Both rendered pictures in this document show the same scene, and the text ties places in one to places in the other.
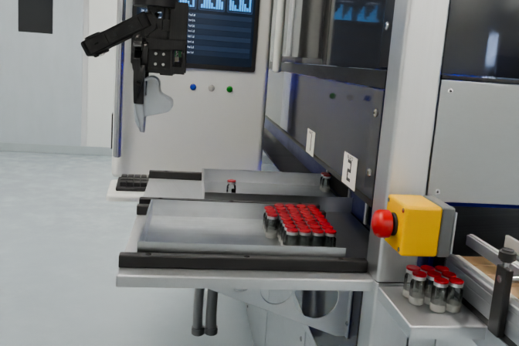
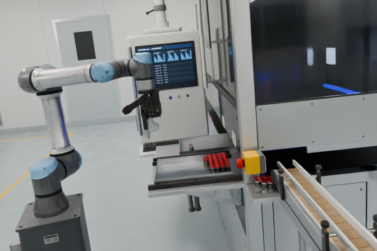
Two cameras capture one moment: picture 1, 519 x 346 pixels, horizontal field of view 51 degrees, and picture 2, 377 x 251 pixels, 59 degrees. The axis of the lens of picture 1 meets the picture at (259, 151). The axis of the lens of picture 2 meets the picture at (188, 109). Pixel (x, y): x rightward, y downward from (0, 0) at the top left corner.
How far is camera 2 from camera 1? 0.57 m
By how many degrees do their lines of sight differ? 7
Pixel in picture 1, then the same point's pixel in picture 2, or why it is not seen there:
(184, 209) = (171, 161)
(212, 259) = (182, 182)
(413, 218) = (249, 161)
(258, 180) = (204, 139)
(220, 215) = (186, 162)
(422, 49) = (246, 96)
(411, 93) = (244, 113)
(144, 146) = not seen: hidden behind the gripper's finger
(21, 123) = (87, 109)
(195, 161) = (177, 131)
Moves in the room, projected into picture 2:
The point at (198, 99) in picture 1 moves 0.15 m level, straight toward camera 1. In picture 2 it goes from (173, 102) to (173, 106)
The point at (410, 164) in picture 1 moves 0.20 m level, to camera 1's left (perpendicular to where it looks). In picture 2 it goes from (249, 139) to (200, 142)
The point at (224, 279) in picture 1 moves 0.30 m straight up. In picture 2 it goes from (187, 190) to (179, 119)
